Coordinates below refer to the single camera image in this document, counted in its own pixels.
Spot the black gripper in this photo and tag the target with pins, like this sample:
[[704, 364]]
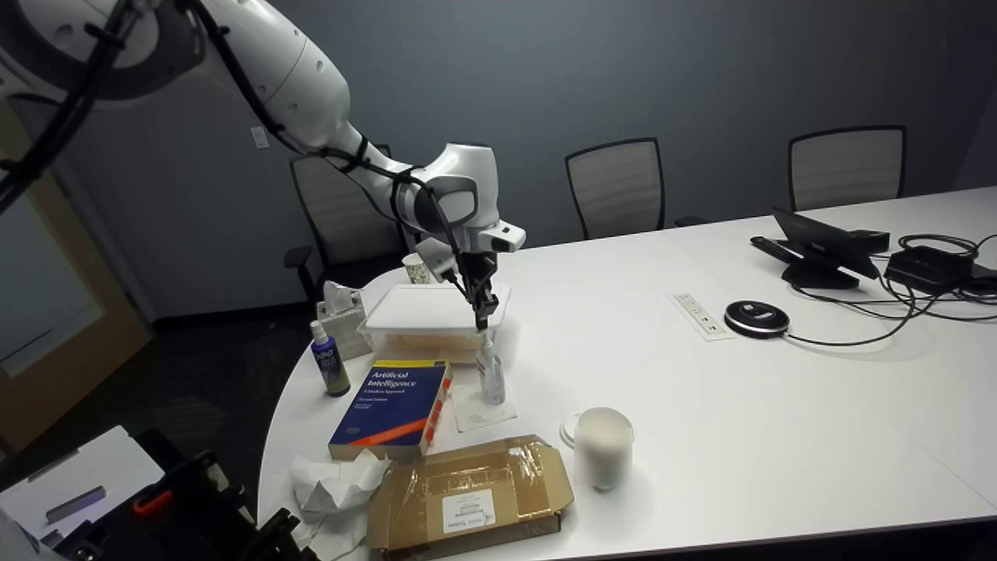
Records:
[[474, 266]]

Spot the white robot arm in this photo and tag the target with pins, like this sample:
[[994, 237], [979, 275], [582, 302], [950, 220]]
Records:
[[297, 79]]

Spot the white flat box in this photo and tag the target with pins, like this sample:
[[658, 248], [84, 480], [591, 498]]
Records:
[[423, 312]]

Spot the printed paper cup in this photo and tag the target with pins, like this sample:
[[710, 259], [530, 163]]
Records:
[[413, 269], [605, 447]]

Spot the orange pen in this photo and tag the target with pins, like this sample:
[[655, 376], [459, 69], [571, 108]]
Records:
[[439, 410]]

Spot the grey marbled tissue box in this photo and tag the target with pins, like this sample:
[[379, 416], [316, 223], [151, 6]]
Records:
[[348, 329]]

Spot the blue book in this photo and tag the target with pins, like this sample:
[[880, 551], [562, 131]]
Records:
[[392, 410]]

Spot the blue bottle with black cap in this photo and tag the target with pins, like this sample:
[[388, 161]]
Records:
[[333, 364]]

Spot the mesh office chair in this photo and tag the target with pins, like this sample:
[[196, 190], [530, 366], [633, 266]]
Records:
[[845, 166], [616, 187], [339, 220]]

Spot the flat cardboard box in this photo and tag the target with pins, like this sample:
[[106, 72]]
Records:
[[468, 501]]

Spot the white remote control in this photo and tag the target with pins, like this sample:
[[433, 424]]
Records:
[[699, 316]]

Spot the crumpled white cloth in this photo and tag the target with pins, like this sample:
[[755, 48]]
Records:
[[333, 486]]

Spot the round black puck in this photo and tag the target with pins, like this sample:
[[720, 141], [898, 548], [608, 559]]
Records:
[[755, 316]]

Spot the black conference phone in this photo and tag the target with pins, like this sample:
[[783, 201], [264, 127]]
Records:
[[820, 250]]

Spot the white board sheet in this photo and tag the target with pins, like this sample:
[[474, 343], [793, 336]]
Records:
[[82, 469]]

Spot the black device box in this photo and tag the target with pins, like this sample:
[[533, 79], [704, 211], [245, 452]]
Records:
[[931, 269]]

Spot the grey marker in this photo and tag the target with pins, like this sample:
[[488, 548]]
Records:
[[77, 503]]

